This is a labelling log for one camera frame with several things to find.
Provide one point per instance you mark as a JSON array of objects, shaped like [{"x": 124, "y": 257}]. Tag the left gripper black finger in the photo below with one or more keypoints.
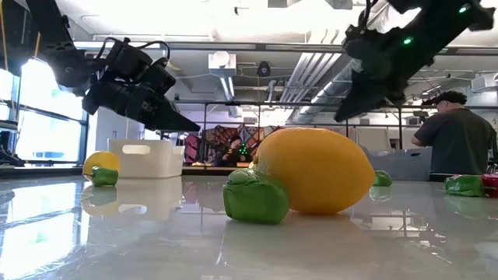
[
  {"x": 159, "y": 126},
  {"x": 173, "y": 116}
]

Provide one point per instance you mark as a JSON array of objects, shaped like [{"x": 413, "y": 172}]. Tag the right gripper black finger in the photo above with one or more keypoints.
[
  {"x": 352, "y": 97},
  {"x": 362, "y": 109}
]

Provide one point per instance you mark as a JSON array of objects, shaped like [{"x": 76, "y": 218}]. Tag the yellow toy lemon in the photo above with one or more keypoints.
[{"x": 102, "y": 159}]

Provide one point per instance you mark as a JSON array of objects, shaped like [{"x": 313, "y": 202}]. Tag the green toy bell pepper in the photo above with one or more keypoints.
[
  {"x": 463, "y": 186},
  {"x": 105, "y": 177},
  {"x": 254, "y": 198},
  {"x": 384, "y": 179}
]

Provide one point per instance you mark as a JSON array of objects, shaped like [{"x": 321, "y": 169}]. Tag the orange-yellow toy lemon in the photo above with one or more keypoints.
[{"x": 319, "y": 171}]

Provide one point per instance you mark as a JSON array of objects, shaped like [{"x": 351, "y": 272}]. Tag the red toy bell pepper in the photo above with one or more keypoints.
[{"x": 492, "y": 186}]

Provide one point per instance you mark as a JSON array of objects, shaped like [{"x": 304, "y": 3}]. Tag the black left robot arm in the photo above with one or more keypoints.
[{"x": 43, "y": 19}]

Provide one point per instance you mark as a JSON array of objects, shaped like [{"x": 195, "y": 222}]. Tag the white plastic basket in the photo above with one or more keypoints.
[{"x": 155, "y": 163}]

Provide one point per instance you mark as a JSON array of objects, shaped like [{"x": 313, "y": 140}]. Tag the silver ventilation ducts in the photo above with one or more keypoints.
[{"x": 311, "y": 74}]

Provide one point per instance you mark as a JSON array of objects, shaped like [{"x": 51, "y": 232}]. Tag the colourful patterned tapestry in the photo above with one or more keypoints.
[{"x": 218, "y": 136}]

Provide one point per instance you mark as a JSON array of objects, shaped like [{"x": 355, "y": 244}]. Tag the grey plastic basket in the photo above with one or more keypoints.
[{"x": 404, "y": 165}]

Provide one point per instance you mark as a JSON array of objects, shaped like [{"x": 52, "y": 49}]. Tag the person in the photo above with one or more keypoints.
[
  {"x": 459, "y": 140},
  {"x": 233, "y": 153}
]

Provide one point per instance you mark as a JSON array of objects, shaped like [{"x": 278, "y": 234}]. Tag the white ceiling fixture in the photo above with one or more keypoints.
[{"x": 221, "y": 64}]

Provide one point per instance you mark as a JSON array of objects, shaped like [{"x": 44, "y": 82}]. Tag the black pipe rack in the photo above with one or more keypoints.
[{"x": 272, "y": 103}]

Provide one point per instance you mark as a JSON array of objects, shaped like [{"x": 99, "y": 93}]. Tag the white air conditioner unit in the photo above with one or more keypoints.
[{"x": 484, "y": 82}]

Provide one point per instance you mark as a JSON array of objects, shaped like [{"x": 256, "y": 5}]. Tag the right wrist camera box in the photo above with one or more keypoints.
[{"x": 358, "y": 33}]

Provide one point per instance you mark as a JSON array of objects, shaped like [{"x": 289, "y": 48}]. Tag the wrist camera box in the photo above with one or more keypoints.
[
  {"x": 358, "y": 33},
  {"x": 128, "y": 58}
]

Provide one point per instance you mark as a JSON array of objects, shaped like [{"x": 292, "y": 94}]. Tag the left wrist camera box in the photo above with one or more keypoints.
[{"x": 128, "y": 58}]

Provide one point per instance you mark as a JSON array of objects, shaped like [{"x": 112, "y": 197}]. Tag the black window frame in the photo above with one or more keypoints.
[{"x": 83, "y": 136}]

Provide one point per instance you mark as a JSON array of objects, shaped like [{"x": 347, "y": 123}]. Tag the black overhead frame bar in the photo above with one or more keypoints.
[{"x": 233, "y": 46}]

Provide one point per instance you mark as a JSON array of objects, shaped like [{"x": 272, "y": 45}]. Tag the black ceiling camera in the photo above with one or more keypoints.
[{"x": 264, "y": 69}]

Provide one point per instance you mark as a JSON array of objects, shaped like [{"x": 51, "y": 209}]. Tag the black table frame rail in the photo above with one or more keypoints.
[{"x": 46, "y": 171}]

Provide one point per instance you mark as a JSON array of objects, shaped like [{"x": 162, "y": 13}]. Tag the black diagonal frame strut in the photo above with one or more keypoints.
[{"x": 8, "y": 157}]

